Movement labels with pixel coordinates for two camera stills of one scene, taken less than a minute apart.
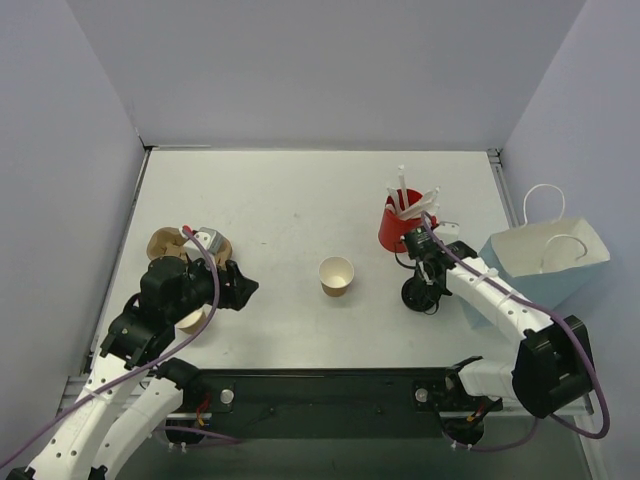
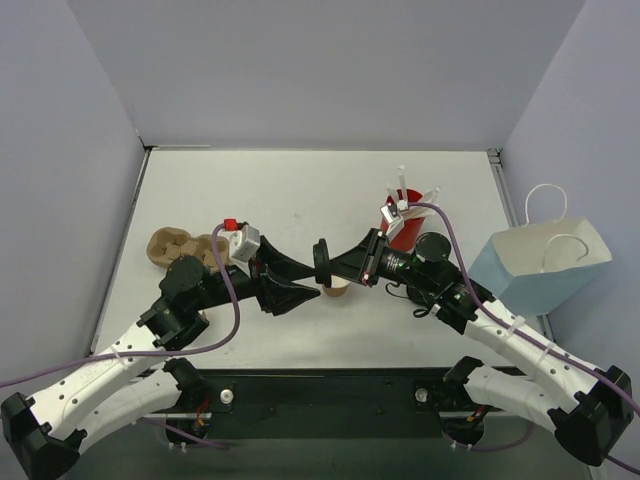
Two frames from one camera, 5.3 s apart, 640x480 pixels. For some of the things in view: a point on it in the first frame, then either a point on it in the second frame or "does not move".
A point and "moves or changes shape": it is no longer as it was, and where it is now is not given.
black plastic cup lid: [421, 297] moves or changes shape
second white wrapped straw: [429, 203] does not move
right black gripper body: [417, 244] -> [372, 257]
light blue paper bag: [549, 262] does not move
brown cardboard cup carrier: [169, 242] does not move
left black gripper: [231, 285] -> [257, 276]
